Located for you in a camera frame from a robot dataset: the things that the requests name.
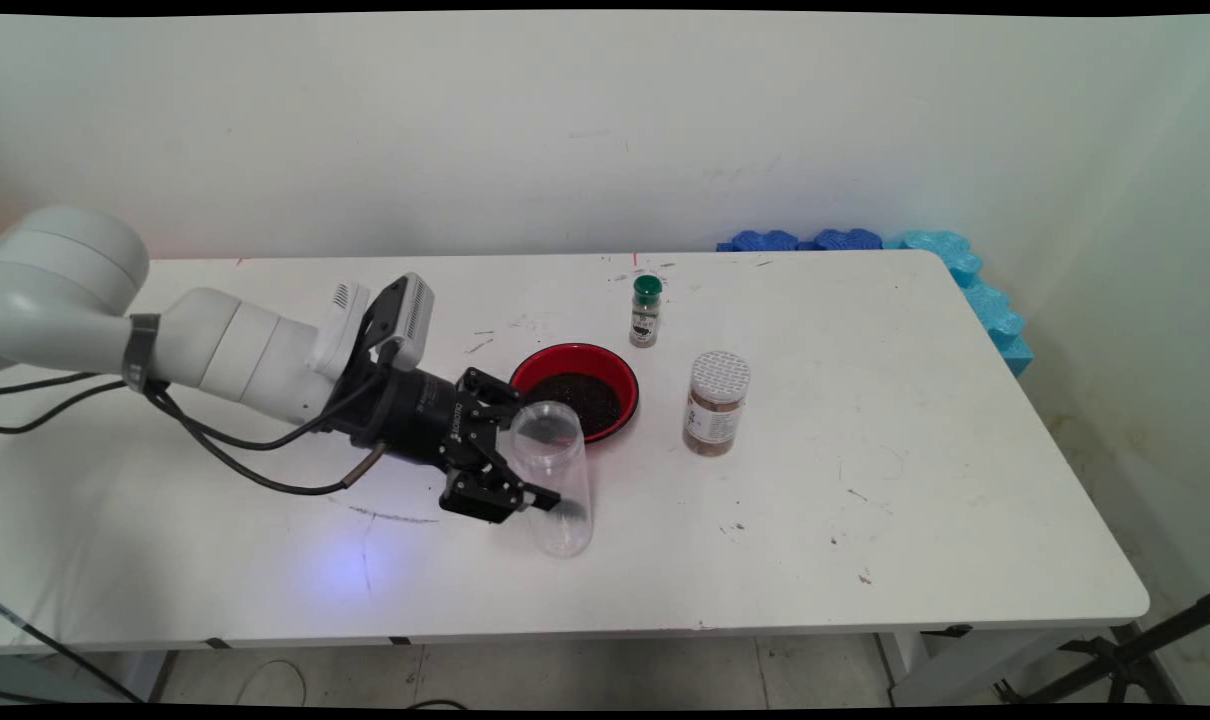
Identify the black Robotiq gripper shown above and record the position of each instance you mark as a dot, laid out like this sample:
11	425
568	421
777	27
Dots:
415	415

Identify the clear plastic jar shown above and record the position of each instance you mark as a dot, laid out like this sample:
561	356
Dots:
555	465

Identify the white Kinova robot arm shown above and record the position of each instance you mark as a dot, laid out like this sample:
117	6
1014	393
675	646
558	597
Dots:
65	280

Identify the red bowl black rim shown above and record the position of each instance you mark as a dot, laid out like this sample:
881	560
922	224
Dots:
565	360

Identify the black seeds heap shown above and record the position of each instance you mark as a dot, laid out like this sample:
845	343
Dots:
595	395

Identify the small green-capped spice bottle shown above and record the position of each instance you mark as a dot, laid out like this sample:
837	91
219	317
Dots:
645	315

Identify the brown-filled jar white lid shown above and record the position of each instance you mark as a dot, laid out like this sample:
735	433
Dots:
715	410

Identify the dark blue foam mat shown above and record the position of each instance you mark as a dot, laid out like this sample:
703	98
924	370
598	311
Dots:
847	239
765	241

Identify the white table leg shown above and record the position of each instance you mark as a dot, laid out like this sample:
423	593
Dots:
905	660

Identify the light blue foam mat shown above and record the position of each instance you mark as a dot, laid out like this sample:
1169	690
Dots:
990	300

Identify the black tripod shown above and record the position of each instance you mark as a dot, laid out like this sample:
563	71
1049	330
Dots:
1125	657

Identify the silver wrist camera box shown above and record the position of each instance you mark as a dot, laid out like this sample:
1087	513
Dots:
415	315

